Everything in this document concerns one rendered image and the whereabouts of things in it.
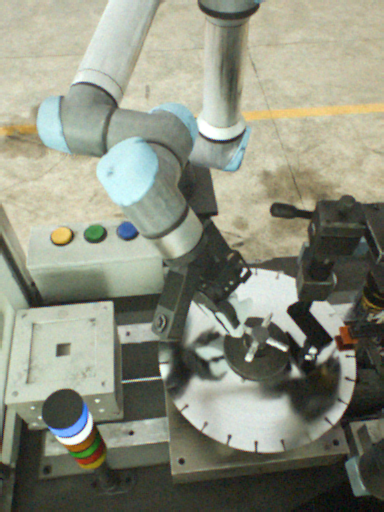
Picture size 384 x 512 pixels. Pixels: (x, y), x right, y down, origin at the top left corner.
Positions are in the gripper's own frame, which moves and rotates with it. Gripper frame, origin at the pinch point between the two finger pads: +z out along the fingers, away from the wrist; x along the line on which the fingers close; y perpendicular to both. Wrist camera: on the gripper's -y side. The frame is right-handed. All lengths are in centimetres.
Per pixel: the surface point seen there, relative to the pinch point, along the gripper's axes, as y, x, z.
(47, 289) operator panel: -12.4, 44.7, -7.4
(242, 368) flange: -3.2, -2.5, 3.9
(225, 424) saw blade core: -11.8, -5.5, 4.8
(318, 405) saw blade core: -0.4, -12.5, 11.5
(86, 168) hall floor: 54, 178, 25
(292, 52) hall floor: 220, 175, 65
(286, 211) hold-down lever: 12.3, -10.7, -18.1
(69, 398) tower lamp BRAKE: -22.1, -6.4, -21.6
